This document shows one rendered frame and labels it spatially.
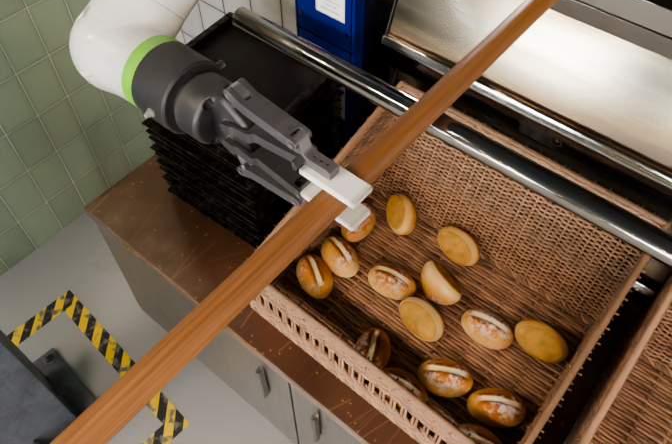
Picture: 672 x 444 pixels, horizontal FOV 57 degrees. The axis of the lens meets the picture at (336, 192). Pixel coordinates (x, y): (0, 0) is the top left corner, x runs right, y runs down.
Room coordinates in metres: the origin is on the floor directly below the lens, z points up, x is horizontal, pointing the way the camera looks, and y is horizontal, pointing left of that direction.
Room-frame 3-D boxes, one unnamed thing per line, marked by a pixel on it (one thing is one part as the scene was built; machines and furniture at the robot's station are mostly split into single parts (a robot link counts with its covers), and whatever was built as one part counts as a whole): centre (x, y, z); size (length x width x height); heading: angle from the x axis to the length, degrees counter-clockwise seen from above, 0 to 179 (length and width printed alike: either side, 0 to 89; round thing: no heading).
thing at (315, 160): (0.40, 0.02, 1.23); 0.05 x 0.01 x 0.03; 50
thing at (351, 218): (0.38, 0.00, 1.18); 0.07 x 0.03 x 0.01; 50
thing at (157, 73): (0.53, 0.17, 1.20); 0.12 x 0.06 x 0.09; 140
